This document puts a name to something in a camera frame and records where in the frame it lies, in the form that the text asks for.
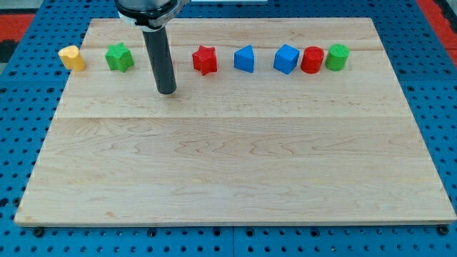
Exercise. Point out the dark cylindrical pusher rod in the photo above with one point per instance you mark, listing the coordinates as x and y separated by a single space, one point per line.
157 46

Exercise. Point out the green star block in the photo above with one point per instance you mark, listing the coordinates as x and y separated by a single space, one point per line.
118 57

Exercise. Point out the red star block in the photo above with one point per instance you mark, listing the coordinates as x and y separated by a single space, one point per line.
205 60

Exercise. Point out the yellow heart block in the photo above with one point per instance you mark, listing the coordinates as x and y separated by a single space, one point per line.
71 58

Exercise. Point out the blue triangle block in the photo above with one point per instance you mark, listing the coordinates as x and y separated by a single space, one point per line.
244 59

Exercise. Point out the blue cube block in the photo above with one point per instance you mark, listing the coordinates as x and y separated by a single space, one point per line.
286 59

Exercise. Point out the light wooden board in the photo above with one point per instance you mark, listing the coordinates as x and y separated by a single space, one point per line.
233 148

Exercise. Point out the red cylinder block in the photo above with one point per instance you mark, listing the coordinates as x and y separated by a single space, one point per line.
312 59

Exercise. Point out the green cylinder block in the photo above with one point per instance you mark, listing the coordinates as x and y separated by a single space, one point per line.
337 57

